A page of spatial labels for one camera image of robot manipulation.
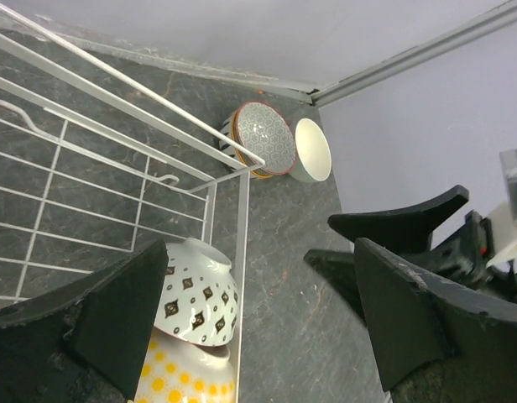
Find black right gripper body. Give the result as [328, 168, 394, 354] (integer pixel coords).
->
[426, 211, 517, 304]

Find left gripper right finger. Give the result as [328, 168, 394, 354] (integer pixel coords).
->
[355, 238, 517, 402]

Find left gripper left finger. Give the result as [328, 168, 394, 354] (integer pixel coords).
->
[0, 240, 168, 402]

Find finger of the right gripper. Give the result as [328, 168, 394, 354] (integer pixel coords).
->
[304, 249, 366, 326]
[327, 185, 469, 254]

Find plain white ribbed bowl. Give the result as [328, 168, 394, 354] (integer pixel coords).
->
[289, 118, 332, 183]

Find white bowl dark diamond pattern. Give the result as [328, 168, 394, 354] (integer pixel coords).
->
[154, 238, 240, 347]

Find grey dotted bowl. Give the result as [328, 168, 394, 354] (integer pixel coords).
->
[233, 101, 296, 178]

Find white bowl teal leaf pattern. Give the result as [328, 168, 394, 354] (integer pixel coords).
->
[218, 109, 268, 181]

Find white wire dish rack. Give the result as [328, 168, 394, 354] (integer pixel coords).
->
[0, 0, 268, 403]

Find yellow sun pattern bowl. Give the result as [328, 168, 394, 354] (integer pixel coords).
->
[133, 329, 236, 403]

